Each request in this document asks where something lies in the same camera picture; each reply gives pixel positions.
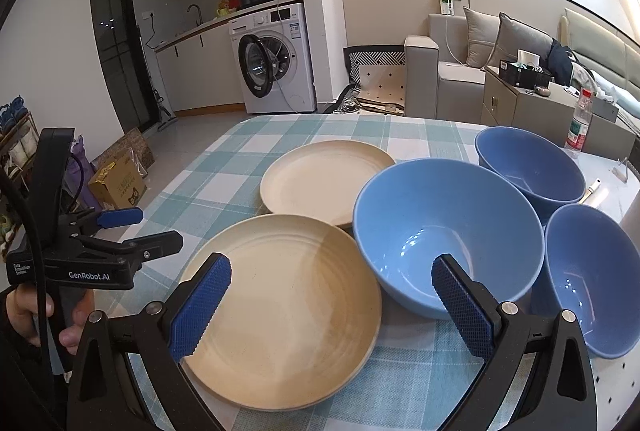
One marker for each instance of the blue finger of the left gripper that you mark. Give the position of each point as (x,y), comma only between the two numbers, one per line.
(109,219)
(130,254)

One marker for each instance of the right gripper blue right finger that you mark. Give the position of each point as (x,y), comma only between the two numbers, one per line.
(469,304)

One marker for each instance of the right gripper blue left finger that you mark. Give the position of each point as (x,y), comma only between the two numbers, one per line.
(193,304)

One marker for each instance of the large beige plate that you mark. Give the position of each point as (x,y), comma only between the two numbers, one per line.
(299,320)

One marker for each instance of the large blue bowl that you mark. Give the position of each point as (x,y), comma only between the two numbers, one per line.
(411,213)

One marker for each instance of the kitchen counter cabinets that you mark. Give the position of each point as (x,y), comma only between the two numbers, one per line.
(198,70)

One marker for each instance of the cardboard box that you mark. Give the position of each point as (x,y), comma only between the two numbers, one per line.
(118,185)

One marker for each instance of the checkered teal tablecloth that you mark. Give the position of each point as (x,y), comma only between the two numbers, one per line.
(377,280)

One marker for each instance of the near right blue bowl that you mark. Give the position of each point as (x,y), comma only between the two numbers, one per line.
(591,267)

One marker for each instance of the far blue bowl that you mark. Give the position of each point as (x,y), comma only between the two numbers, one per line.
(541,170)

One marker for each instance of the plastic water bottle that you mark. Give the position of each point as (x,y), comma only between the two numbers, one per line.
(579,126)

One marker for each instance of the grey sofa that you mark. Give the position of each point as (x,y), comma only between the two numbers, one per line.
(440,85)

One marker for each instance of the white washing machine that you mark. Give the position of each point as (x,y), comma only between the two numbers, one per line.
(271,52)

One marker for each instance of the black box on cabinet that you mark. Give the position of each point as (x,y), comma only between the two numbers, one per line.
(524,76)

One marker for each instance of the grey cushion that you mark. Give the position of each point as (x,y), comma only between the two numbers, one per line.
(514,35)
(482,35)

